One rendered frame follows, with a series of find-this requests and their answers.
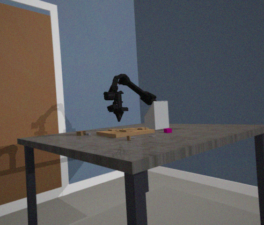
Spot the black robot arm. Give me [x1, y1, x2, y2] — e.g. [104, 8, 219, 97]
[104, 74, 157, 111]

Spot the magenta cube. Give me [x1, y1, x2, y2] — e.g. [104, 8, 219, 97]
[164, 128, 172, 133]

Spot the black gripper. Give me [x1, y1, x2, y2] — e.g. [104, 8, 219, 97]
[109, 100, 128, 122]

